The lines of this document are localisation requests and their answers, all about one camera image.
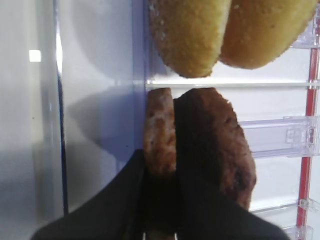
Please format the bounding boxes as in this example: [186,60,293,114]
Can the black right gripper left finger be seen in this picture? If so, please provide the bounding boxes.
[31,149,145,240]

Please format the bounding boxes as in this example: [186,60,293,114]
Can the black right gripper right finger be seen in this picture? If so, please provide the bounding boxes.
[174,100,288,240]

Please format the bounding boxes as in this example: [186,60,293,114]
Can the brown meat patty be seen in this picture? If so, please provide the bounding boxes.
[143,88,177,177]
[182,87,257,211]

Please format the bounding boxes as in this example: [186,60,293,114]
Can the cream metal tray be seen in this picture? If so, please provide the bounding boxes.
[0,0,69,240]

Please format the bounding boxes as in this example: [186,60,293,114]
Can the clear acrylic right rack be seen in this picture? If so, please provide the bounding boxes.
[132,0,316,240]

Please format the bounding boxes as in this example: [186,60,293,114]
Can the sesame bun half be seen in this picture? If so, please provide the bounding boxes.
[148,0,232,78]

